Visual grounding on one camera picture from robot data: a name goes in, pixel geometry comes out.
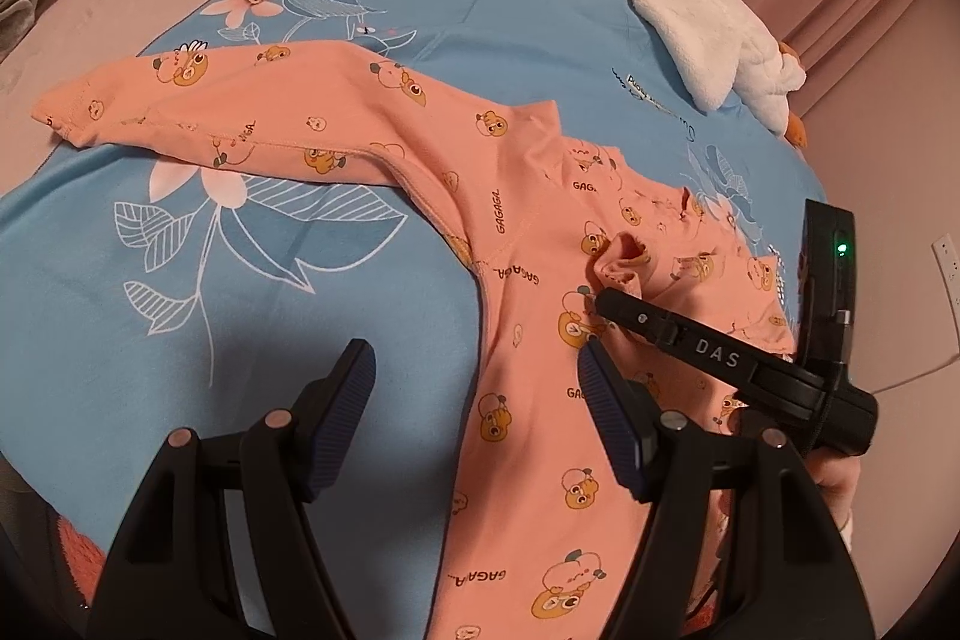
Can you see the pink bed sheet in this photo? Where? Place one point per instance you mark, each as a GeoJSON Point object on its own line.
{"type": "Point", "coordinates": [127, 10]}

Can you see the orange fluffy cloth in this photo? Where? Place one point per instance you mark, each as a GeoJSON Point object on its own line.
{"type": "Point", "coordinates": [71, 554]}

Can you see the orange cartoon print pajama top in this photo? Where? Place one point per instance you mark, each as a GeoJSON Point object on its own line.
{"type": "Point", "coordinates": [517, 190]}

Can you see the pink curtain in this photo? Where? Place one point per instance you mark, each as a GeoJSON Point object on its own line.
{"type": "Point", "coordinates": [862, 25]}

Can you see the white wall socket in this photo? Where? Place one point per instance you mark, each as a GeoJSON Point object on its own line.
{"type": "Point", "coordinates": [947, 269]}

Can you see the white goose plush toy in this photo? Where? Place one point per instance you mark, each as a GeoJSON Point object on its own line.
{"type": "Point", "coordinates": [690, 10]}

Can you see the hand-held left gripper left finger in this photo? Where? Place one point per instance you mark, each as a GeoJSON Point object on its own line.
{"type": "Point", "coordinates": [349, 400]}

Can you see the blue floral blanket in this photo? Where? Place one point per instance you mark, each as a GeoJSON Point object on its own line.
{"type": "Point", "coordinates": [187, 280]}

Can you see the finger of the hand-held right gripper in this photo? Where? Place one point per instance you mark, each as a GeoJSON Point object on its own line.
{"type": "Point", "coordinates": [675, 332]}

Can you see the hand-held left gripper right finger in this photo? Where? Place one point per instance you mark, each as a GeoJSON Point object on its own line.
{"type": "Point", "coordinates": [607, 407]}

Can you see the person's right hand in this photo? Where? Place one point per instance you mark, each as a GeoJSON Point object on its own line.
{"type": "Point", "coordinates": [834, 490]}

